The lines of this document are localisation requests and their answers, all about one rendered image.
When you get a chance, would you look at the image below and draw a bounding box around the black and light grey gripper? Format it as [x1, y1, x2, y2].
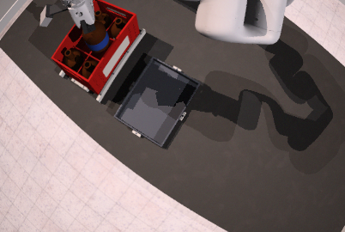
[64, 0, 96, 34]

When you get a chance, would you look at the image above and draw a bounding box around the brown round bottle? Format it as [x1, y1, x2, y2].
[82, 61, 98, 79]

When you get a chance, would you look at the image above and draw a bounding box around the brown bottle with blue band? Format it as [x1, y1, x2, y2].
[82, 20, 110, 53]

